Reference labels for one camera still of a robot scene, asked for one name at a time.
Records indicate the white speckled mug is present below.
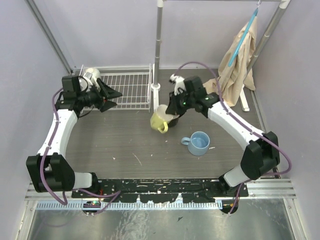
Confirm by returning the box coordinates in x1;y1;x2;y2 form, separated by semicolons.
79;67;101;90

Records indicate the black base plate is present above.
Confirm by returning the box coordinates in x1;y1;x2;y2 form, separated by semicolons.
71;177;250;204

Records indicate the blue clothes hanger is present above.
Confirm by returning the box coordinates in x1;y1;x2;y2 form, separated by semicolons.
228;7;259;67

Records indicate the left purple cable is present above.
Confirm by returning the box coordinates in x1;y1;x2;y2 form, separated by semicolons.
39;88;121;216

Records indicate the blue mug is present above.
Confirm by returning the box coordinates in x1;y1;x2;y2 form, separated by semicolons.
180;131;210;157

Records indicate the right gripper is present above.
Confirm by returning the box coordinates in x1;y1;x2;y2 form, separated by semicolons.
165;89;195;116

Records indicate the black mug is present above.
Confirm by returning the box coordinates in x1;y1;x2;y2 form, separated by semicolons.
167;115;180;128

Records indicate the yellow mug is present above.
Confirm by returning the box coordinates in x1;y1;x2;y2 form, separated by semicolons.
150;104;175;134

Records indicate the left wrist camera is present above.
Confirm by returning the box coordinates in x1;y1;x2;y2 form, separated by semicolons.
61;75;81;100

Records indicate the white wire dish rack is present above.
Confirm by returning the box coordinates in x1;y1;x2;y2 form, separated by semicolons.
71;63;161;114

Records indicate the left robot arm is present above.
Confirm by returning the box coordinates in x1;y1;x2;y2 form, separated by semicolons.
26;68;122;198

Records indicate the beige cloth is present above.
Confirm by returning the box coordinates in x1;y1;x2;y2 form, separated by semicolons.
218;17;258;107

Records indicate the blue cable duct strip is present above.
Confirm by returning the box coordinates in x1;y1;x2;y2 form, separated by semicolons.
35;200;223;211

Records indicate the metal clothes rack frame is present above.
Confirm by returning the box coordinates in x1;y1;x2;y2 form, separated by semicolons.
150;0;291;112

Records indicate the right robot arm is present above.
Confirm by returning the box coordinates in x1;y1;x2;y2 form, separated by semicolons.
166;74;280;197

